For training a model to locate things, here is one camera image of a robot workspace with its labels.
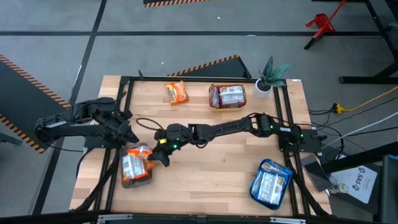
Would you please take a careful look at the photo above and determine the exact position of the black hazard-striped floor mat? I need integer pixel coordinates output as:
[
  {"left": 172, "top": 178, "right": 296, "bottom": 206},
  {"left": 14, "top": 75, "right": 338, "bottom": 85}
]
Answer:
[
  {"left": 167, "top": 54, "right": 253, "bottom": 78},
  {"left": 0, "top": 54, "right": 73, "bottom": 155},
  {"left": 142, "top": 0, "right": 212, "bottom": 9}
]

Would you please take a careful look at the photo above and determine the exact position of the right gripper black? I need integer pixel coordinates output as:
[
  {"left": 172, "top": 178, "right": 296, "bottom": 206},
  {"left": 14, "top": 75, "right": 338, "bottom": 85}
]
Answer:
[{"left": 147, "top": 123, "right": 195, "bottom": 168}]

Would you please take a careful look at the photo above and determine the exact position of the black desk frame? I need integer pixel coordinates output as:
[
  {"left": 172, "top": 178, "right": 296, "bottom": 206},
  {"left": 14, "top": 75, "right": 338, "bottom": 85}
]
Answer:
[{"left": 338, "top": 0, "right": 398, "bottom": 85}]

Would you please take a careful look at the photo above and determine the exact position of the black aluminium table frame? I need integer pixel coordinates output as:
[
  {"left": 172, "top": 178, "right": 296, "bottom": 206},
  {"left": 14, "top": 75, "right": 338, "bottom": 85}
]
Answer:
[{"left": 70, "top": 75, "right": 331, "bottom": 218}]

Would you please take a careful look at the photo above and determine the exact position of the black beam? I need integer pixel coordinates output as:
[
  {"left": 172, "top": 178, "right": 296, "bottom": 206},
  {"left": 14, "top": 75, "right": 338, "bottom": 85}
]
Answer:
[{"left": 322, "top": 141, "right": 398, "bottom": 175}]

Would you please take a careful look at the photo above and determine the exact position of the white plant pot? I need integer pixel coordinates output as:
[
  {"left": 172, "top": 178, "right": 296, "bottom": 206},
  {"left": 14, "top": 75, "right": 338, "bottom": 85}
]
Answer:
[{"left": 254, "top": 78, "right": 275, "bottom": 100}]

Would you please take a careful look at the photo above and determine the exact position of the red floor stand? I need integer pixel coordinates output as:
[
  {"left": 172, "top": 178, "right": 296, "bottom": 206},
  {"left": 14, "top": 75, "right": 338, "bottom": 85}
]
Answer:
[{"left": 303, "top": 0, "right": 348, "bottom": 50}]

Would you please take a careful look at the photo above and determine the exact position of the black crossbar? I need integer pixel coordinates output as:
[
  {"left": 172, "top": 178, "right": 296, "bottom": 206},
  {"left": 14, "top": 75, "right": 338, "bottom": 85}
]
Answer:
[{"left": 0, "top": 210, "right": 398, "bottom": 224}]

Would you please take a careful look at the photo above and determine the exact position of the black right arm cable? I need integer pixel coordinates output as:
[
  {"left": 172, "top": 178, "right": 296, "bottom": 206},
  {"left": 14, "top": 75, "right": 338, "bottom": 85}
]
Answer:
[{"left": 136, "top": 117, "right": 167, "bottom": 132}]

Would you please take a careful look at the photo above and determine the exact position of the silver aluminium bracket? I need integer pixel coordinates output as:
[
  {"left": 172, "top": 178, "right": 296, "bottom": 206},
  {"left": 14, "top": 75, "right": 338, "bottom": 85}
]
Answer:
[
  {"left": 96, "top": 213, "right": 134, "bottom": 224},
  {"left": 269, "top": 217, "right": 308, "bottom": 224}
]

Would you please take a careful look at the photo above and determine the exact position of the yellow power cable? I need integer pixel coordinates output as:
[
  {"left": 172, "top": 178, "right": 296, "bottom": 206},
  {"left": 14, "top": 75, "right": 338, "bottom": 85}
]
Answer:
[{"left": 332, "top": 86, "right": 398, "bottom": 115}]

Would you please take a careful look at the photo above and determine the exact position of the dark tablet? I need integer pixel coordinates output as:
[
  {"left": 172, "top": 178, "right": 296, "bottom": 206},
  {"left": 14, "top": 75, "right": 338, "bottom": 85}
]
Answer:
[{"left": 300, "top": 153, "right": 334, "bottom": 193}]

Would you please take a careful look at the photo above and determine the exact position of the white cable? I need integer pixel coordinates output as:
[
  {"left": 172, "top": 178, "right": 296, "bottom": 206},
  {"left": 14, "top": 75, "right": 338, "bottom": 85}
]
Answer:
[{"left": 321, "top": 111, "right": 398, "bottom": 147}]

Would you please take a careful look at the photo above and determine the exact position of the blue snack bag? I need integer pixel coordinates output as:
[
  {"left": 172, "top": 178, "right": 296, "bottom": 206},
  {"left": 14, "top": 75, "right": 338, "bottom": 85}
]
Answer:
[{"left": 248, "top": 158, "right": 294, "bottom": 211}]

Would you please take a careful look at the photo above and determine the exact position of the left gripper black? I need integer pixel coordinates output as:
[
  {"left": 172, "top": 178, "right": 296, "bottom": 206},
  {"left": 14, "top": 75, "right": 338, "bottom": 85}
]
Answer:
[{"left": 93, "top": 105, "right": 141, "bottom": 145}]

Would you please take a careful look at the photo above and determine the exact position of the grey tray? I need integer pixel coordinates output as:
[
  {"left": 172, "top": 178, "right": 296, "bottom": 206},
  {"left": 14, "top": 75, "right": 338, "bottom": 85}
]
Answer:
[{"left": 119, "top": 142, "right": 154, "bottom": 189}]

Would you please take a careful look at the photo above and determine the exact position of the green potted plant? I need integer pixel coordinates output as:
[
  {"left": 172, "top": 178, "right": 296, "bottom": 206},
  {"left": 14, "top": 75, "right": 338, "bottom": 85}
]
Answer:
[{"left": 258, "top": 55, "right": 294, "bottom": 88}]

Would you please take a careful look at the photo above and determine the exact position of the blue Maruchan ramen pack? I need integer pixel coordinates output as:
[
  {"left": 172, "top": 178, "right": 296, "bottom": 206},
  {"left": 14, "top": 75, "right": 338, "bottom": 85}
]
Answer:
[
  {"left": 259, "top": 161, "right": 294, "bottom": 181},
  {"left": 251, "top": 169, "right": 289, "bottom": 207}
]

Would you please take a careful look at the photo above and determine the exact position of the white printed paper sheet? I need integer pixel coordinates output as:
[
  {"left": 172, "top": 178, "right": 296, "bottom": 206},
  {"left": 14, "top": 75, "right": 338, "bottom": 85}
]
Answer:
[{"left": 330, "top": 164, "right": 379, "bottom": 205}]

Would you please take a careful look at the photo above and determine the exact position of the small clear bottle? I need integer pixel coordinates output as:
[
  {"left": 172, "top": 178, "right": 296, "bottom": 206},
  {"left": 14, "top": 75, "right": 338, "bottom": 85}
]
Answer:
[{"left": 328, "top": 182, "right": 350, "bottom": 195}]

